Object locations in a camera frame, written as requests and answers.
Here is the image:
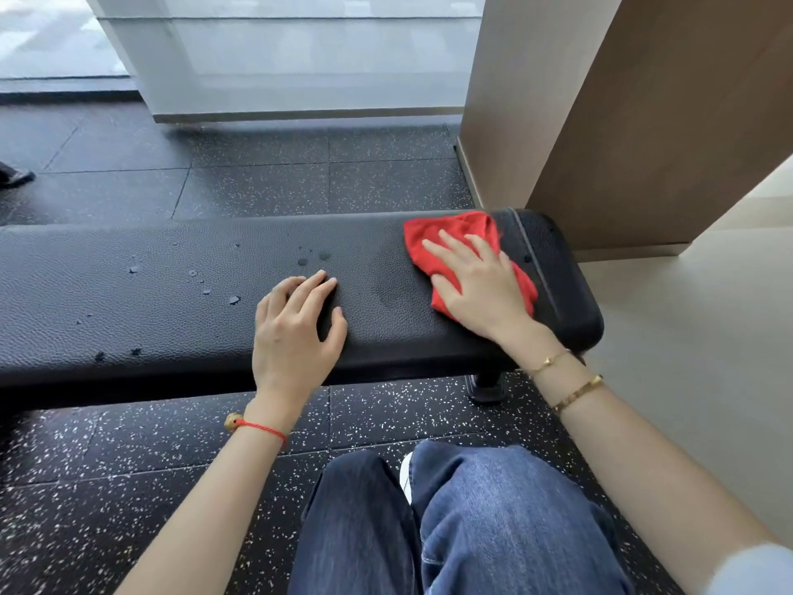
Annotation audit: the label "person's right hand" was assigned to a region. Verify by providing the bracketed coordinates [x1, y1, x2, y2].
[420, 228, 560, 360]

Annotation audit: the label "person's left hand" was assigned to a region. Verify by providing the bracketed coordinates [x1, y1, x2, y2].
[252, 270, 349, 405]

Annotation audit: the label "red cleaning cloth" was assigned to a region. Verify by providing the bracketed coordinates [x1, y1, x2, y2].
[403, 210, 539, 323]

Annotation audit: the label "person's left forearm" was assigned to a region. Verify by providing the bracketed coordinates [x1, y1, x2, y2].
[113, 395, 312, 595]

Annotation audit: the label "person's right forearm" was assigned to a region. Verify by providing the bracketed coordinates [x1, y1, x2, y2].
[501, 331, 778, 595]

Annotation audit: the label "group of water droplets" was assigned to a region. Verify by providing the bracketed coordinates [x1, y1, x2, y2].
[93, 241, 333, 364]

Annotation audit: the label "black bench leg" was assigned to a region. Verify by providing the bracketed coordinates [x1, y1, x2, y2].
[465, 364, 516, 407]

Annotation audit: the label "black padded bench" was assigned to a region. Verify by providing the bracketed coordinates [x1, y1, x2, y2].
[0, 207, 605, 411]

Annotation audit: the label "wooden panel pillar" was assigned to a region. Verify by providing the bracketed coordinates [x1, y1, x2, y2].
[456, 0, 793, 263]

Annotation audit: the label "blue denim jeans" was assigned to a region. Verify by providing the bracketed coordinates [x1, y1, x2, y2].
[287, 440, 634, 595]

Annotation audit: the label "pale blue sleeve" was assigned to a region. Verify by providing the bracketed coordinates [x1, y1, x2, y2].
[702, 541, 793, 595]

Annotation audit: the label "thin gold chain bracelet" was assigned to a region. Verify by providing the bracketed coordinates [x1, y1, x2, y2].
[526, 349, 575, 381]

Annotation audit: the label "red string bracelet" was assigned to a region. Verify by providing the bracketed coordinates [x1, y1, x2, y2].
[223, 412, 290, 451]

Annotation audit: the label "gold bangle bracelet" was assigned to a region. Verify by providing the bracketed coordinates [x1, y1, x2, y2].
[551, 374, 605, 417]

